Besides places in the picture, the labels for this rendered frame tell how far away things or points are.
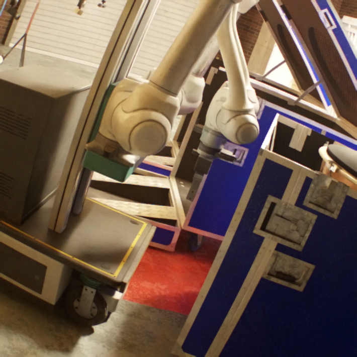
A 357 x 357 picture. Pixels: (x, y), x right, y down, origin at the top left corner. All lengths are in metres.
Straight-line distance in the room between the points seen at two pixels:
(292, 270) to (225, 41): 0.78
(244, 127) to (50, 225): 0.87
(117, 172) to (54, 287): 0.53
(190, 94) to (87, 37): 6.42
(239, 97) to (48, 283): 0.98
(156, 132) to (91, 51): 7.24
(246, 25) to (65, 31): 2.89
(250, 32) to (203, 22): 7.58
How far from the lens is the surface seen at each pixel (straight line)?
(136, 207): 3.44
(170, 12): 8.99
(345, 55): 3.26
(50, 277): 2.20
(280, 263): 1.91
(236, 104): 1.92
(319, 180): 1.84
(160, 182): 3.91
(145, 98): 1.79
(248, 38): 9.37
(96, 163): 2.02
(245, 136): 1.90
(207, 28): 1.80
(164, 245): 3.32
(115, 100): 1.97
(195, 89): 2.61
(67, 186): 2.24
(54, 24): 8.93
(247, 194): 1.84
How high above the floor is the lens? 1.28
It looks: 15 degrees down
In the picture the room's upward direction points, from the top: 21 degrees clockwise
